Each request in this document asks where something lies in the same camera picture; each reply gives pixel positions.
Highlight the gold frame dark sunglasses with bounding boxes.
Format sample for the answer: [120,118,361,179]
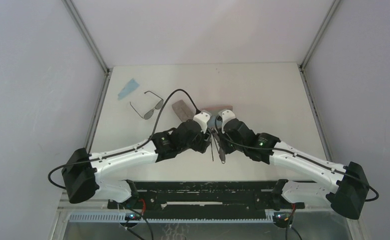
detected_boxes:
[210,128,226,164]

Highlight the grey marbled glasses case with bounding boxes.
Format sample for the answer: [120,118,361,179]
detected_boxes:
[172,100,195,122]

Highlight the pink glasses case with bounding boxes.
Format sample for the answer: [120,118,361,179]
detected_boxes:
[201,105,233,116]

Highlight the small light blue cloth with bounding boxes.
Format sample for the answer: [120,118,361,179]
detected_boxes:
[117,78,140,101]

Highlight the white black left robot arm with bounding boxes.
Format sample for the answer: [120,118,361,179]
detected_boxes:
[61,120,211,204]

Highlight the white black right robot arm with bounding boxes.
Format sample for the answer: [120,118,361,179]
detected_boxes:
[214,117,374,220]

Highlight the black right camera cable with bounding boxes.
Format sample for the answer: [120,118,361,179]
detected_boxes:
[214,115,380,202]

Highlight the black camera cable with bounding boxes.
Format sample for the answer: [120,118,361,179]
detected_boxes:
[48,88,202,190]
[214,115,380,202]

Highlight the black left camera cable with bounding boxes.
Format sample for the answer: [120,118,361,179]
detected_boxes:
[48,88,202,190]

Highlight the black frame grey sunglasses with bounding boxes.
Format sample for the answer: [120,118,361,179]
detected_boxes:
[129,90,164,120]

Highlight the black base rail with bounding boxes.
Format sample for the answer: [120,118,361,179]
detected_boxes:
[107,180,305,221]

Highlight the aluminium frame post right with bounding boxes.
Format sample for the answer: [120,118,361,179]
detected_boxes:
[299,0,342,72]

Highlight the aluminium frame post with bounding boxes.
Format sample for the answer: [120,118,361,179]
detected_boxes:
[62,0,111,75]
[299,0,342,72]

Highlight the aluminium frame post left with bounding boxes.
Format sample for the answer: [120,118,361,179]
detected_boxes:
[62,0,111,75]

